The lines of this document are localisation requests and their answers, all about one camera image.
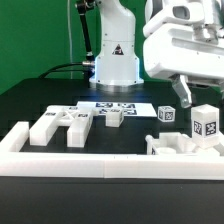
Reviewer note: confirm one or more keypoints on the white U-shaped fence frame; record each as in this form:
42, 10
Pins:
13, 162

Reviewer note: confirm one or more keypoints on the white tagged cube left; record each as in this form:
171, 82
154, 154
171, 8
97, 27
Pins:
166, 113

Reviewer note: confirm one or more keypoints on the small white chair part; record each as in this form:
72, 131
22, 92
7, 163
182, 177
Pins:
114, 118

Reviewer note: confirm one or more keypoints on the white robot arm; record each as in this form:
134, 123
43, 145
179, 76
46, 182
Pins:
109, 34

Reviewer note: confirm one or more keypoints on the white marker base sheet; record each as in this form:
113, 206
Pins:
130, 109

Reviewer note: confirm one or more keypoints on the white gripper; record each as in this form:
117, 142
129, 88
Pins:
184, 42

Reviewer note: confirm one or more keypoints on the white chair seat block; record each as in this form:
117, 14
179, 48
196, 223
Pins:
177, 144

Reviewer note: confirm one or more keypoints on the white chair back frame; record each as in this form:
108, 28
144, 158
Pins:
78, 121

